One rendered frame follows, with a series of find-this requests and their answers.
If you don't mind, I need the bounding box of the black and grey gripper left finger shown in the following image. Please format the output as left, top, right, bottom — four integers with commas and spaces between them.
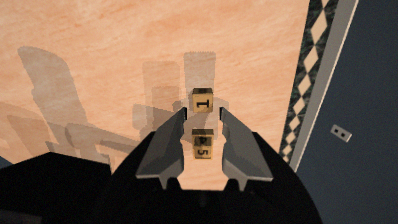
88, 107, 187, 224

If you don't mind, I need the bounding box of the wooden number cube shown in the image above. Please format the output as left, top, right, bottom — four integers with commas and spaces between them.
192, 88, 213, 112
194, 136, 212, 157

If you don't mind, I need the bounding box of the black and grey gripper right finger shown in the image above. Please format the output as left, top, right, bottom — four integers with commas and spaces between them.
219, 107, 323, 224

